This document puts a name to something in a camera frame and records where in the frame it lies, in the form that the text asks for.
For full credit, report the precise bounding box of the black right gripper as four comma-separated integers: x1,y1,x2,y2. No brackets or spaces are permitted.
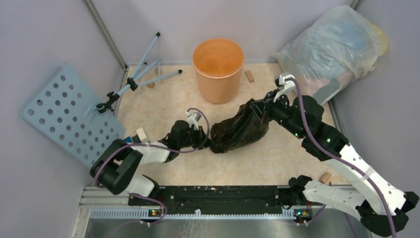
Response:
249,88,305,139

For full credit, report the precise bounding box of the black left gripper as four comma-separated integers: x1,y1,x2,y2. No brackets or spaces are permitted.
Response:
178,125,214,150

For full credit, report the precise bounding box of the black trash bag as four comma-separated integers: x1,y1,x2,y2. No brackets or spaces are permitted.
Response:
210,99,269,154

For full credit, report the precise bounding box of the large translucent trash bag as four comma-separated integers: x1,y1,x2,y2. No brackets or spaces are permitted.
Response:
272,5,388,105

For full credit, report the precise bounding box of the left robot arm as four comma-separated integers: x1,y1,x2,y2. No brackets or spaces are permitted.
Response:
90,120,211,205

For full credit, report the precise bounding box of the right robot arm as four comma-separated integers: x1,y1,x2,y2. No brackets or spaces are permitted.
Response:
251,91,419,237

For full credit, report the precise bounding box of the orange plastic trash bin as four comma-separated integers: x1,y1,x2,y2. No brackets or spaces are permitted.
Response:
192,38,245,104

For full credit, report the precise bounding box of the flat wooden block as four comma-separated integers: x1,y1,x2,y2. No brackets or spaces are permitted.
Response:
245,70,255,82

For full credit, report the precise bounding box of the white cube block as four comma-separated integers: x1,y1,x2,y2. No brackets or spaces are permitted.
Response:
136,127,150,142

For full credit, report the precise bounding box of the blue clamp block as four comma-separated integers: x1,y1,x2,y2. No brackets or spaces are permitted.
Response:
130,135,141,143

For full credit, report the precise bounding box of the small wooden block by tripod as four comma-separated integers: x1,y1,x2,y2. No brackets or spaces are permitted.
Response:
147,82,156,89

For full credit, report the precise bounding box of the wooden cylinder block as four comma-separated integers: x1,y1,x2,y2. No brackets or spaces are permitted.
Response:
318,172,331,184

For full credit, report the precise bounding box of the light blue tripod stand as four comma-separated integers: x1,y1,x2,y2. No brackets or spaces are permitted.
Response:
96,32,183,114

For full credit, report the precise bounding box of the light blue perforated board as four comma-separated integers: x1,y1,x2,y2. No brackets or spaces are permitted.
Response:
21,62,126,168

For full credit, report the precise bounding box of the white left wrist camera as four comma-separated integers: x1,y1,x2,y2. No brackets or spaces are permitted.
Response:
186,112,202,130

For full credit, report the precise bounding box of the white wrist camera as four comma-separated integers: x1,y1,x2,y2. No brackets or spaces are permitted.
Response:
273,72,296,102
186,112,202,130

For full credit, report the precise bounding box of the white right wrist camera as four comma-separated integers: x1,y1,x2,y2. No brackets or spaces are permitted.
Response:
273,72,296,102

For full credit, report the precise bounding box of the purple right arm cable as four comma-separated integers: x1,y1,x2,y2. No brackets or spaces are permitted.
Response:
285,77,398,238

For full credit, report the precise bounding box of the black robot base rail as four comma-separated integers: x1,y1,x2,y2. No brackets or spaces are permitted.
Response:
128,175,312,215

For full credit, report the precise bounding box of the white cable comb strip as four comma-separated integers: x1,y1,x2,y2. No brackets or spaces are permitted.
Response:
90,208,296,221

